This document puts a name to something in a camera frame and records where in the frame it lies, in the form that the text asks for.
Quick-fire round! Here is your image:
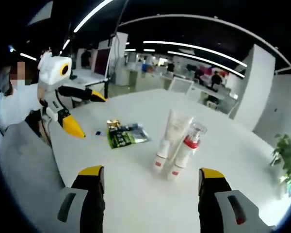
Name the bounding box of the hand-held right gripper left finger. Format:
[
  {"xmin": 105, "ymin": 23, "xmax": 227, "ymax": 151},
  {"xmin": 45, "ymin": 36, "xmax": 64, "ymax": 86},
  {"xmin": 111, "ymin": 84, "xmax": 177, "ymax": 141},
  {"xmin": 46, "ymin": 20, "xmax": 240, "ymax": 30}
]
[{"xmin": 31, "ymin": 165, "xmax": 105, "ymax": 233}]

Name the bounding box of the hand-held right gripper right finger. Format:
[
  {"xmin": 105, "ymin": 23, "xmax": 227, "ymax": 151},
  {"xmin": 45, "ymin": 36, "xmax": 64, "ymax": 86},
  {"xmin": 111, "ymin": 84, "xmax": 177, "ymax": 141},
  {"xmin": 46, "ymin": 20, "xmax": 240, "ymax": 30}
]
[{"xmin": 198, "ymin": 166, "xmax": 276, "ymax": 233}]

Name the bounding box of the gold foil skincare sachet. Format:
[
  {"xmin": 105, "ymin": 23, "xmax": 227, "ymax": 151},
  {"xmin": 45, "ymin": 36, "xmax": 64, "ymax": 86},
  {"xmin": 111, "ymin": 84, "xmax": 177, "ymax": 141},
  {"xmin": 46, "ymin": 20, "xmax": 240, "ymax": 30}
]
[{"xmin": 106, "ymin": 118, "xmax": 121, "ymax": 131}]

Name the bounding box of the red-banded white skincare bottle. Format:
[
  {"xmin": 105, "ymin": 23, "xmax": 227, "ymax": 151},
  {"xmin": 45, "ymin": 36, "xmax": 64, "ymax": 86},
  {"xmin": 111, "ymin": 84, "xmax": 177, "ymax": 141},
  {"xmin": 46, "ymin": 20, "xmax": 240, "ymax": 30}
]
[{"xmin": 176, "ymin": 122, "xmax": 208, "ymax": 168}]

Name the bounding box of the large white skincare tube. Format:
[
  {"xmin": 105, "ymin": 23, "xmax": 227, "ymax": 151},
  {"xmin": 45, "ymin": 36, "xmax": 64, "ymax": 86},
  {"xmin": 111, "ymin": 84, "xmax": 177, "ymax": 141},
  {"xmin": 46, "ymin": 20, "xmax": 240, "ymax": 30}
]
[{"xmin": 164, "ymin": 108, "xmax": 194, "ymax": 162}]

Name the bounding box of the person's left hand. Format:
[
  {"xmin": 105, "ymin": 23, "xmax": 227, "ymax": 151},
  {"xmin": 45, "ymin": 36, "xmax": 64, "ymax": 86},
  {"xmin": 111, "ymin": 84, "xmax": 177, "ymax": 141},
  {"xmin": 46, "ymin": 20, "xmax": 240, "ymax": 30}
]
[{"xmin": 37, "ymin": 86, "xmax": 49, "ymax": 107}]

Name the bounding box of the person's white shirt torso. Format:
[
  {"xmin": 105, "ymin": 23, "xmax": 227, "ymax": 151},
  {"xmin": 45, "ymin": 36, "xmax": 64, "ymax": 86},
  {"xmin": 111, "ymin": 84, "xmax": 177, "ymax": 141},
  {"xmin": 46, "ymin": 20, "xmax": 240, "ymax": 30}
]
[{"xmin": 0, "ymin": 82, "xmax": 43, "ymax": 129}]

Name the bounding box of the potted green plant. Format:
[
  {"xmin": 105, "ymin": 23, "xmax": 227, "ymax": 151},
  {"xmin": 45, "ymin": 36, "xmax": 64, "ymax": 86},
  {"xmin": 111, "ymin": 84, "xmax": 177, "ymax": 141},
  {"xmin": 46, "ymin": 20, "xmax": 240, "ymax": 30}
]
[{"xmin": 271, "ymin": 128, "xmax": 291, "ymax": 195}]

